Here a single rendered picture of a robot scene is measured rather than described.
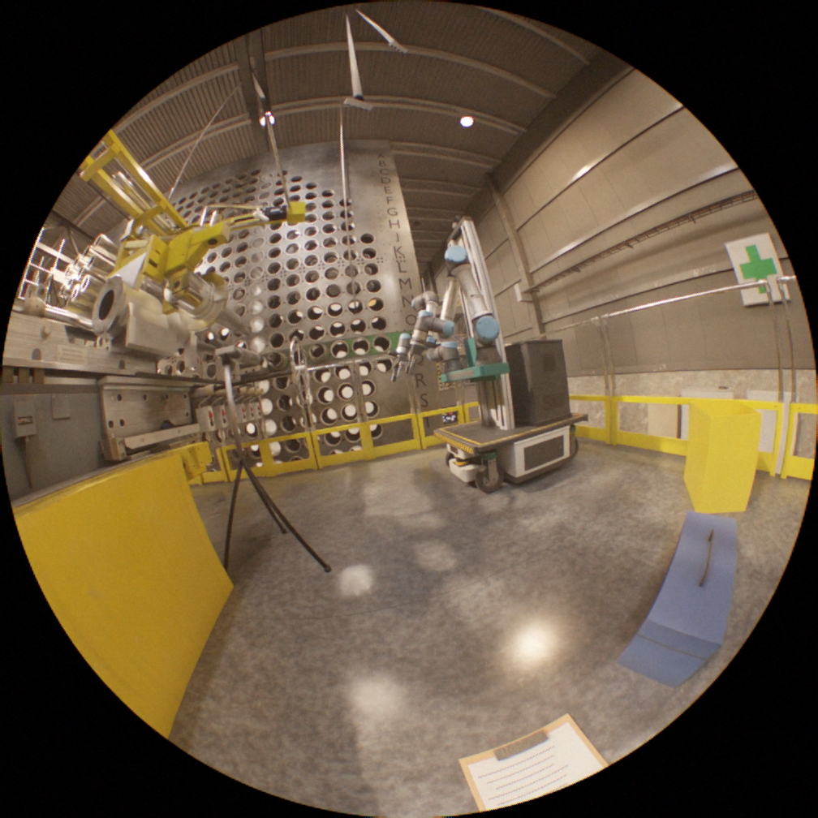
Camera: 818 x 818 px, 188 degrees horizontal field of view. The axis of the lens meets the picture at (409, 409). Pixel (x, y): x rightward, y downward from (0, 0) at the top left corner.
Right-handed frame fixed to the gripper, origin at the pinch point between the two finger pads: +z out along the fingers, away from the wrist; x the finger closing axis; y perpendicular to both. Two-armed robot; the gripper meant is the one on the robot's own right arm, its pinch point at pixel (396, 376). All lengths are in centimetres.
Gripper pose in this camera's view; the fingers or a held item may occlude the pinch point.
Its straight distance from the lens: 165.8
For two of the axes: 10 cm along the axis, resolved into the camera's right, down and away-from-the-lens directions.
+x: -3.2, 1.0, 9.4
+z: -1.9, 9.7, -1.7
